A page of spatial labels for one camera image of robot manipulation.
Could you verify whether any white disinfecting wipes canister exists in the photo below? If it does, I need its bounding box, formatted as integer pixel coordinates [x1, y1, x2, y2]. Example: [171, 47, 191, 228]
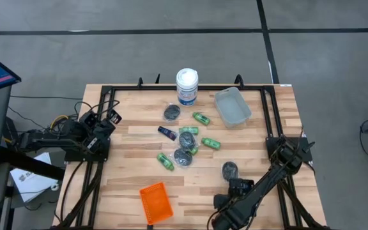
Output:
[175, 68, 199, 107]

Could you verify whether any yellow robot power cable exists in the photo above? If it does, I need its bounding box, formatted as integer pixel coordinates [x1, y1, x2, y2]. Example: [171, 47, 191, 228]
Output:
[50, 114, 70, 130]

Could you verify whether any green battery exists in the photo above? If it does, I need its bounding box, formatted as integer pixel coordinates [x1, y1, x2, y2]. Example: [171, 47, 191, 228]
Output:
[201, 137, 222, 151]
[192, 111, 211, 126]
[178, 126, 199, 135]

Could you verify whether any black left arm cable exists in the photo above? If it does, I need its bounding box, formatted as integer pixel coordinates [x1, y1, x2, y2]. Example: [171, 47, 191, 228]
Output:
[73, 99, 121, 119]

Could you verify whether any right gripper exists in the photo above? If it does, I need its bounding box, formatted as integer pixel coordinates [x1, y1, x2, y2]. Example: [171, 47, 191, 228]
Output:
[209, 193, 252, 230]

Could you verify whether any white printed paper sheet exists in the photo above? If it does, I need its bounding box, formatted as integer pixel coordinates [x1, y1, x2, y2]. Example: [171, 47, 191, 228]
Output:
[10, 152, 59, 203]

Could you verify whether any black bagged bath puff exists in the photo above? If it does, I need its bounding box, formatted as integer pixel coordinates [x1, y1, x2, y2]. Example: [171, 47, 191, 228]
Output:
[172, 148, 194, 168]
[163, 102, 182, 123]
[178, 130, 197, 151]
[221, 160, 240, 182]

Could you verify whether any clear plastic bin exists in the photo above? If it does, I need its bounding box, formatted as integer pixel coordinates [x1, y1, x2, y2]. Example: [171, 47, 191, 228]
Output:
[214, 86, 252, 128]

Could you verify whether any black metal table frame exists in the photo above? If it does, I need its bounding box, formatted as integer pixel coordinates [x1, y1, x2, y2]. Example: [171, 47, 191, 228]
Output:
[52, 84, 330, 230]

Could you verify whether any black stand strut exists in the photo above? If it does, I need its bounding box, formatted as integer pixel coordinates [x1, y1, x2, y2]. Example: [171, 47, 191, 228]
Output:
[0, 146, 66, 181]

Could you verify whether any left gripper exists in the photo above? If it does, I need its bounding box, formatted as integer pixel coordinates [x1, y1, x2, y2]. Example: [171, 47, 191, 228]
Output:
[86, 109, 123, 153]

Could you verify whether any orange plastic mesh basket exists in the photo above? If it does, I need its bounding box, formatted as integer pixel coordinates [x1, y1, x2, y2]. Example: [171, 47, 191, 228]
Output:
[139, 181, 174, 226]

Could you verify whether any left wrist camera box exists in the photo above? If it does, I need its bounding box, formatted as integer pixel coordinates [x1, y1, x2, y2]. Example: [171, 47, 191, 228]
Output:
[79, 111, 97, 128]

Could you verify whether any thin black floor cable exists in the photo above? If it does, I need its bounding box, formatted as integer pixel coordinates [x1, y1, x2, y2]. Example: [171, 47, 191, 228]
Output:
[10, 95, 83, 101]

